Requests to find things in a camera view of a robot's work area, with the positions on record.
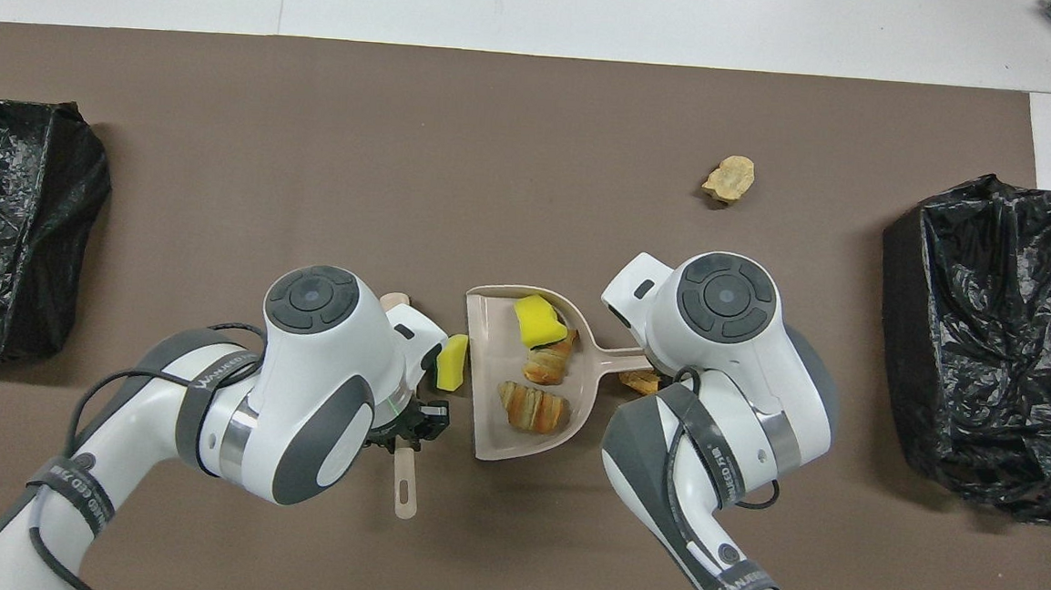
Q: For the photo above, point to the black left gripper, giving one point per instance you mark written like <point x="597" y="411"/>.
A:
<point x="394" y="428"/>

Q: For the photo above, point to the yellow green sponge piece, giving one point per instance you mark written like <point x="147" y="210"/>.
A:
<point x="538" y="321"/>
<point x="452" y="363"/>

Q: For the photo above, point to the beige plastic dustpan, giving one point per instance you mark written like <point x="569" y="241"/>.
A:
<point x="491" y="402"/>

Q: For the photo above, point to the beige hand brush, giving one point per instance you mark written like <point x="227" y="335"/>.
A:
<point x="406" y="488"/>

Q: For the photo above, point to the beige croissant piece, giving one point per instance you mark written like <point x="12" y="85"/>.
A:
<point x="532" y="407"/>
<point x="549" y="362"/>

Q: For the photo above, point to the brown oval bread roll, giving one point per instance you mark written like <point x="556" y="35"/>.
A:
<point x="641" y="381"/>

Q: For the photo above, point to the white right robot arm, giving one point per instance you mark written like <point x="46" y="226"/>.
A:
<point x="723" y="344"/>

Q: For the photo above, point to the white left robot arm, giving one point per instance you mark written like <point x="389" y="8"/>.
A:
<point x="319" y="383"/>

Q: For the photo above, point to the bin covered by black bag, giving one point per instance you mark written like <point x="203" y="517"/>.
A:
<point x="9" y="236"/>

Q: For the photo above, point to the open bin with black bag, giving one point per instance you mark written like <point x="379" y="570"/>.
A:
<point x="987" y="360"/>

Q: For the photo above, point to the brown table mat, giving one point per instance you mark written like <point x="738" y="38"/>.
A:
<point x="313" y="182"/>

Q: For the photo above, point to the pale yellow bread chunk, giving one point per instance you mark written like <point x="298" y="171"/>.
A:
<point x="730" y="180"/>

